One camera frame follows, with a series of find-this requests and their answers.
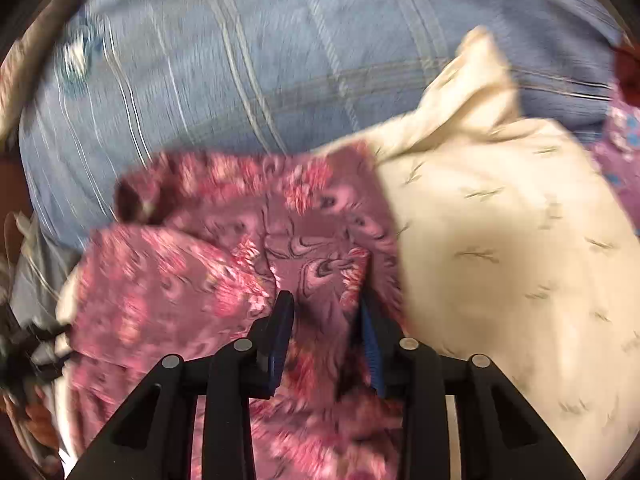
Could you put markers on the purple floral garment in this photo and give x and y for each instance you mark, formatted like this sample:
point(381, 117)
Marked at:
point(200, 270)

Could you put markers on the grey star-print pillow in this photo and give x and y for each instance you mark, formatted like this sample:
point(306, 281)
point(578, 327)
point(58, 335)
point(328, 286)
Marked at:
point(45, 280)

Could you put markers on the dark red cloth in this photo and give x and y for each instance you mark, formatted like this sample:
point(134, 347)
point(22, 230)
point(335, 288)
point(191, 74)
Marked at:
point(627, 65)

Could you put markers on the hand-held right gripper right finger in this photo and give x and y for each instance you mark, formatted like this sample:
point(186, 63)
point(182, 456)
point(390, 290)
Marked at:
point(372, 355)

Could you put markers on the light purple flowered cloth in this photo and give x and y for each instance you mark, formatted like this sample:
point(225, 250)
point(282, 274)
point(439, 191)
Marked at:
point(620, 160)

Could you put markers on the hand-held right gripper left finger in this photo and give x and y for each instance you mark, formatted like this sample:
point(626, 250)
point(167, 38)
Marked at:
point(280, 341)

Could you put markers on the blue plaid quilt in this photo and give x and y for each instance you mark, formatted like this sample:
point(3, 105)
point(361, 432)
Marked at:
point(250, 60)

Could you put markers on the cream leaf-print bed sheet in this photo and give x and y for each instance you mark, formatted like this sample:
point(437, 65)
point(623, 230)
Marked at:
point(500, 260)

